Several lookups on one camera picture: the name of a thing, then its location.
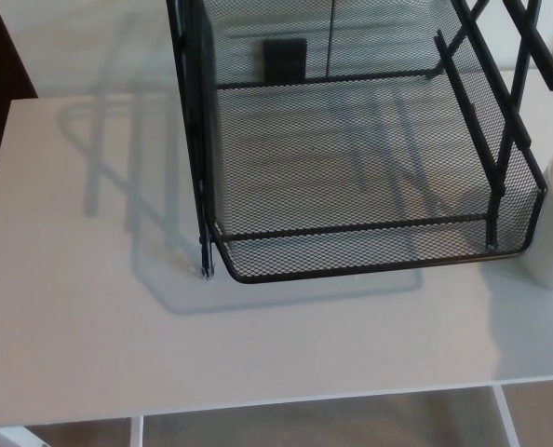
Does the white desk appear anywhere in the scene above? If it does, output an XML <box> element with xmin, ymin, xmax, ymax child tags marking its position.
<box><xmin>0</xmin><ymin>67</ymin><xmax>553</xmax><ymax>447</ymax></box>

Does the white cabinet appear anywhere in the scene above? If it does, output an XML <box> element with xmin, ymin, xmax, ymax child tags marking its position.
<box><xmin>0</xmin><ymin>0</ymin><xmax>553</xmax><ymax>102</ymax></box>

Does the black mesh file tray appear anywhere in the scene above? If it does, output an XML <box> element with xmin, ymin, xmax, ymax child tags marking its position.
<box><xmin>166</xmin><ymin>0</ymin><xmax>553</xmax><ymax>285</ymax></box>

